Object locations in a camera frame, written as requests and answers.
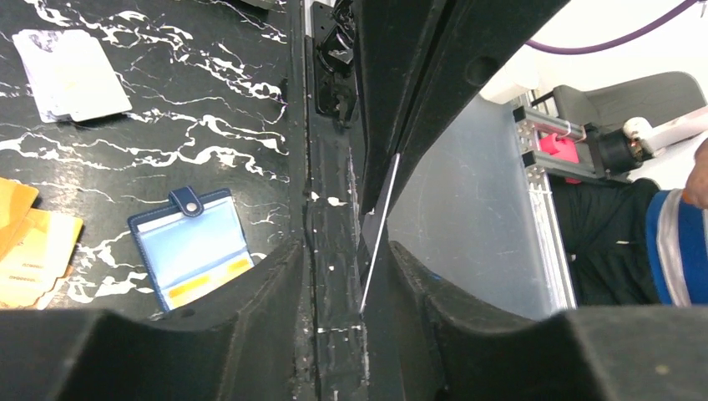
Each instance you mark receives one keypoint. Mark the single orange credit card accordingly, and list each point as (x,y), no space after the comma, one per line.
(195,288)

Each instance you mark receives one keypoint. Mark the single white card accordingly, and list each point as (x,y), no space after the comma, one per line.
(372,231)

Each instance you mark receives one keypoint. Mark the seated person black clothes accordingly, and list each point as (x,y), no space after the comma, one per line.
(635,244)

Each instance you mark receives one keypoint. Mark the orange credit card stack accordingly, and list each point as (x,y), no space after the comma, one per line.
(36,248)

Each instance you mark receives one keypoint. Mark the white card stack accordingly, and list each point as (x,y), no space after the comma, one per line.
(70,75)

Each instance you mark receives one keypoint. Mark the aluminium frame rail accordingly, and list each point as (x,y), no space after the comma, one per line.
(539,168)

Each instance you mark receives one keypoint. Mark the red plastic part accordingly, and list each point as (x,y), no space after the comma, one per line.
(559,147)

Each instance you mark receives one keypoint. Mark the navy blue card holder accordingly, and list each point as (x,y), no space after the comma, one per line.
(190,236)

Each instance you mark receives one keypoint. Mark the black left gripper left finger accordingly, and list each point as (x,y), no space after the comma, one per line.
(235,343)

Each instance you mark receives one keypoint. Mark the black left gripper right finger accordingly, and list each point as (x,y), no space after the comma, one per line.
(440,343)

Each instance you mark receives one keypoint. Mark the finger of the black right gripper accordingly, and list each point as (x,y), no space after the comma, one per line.
(477,41)
(392,41)

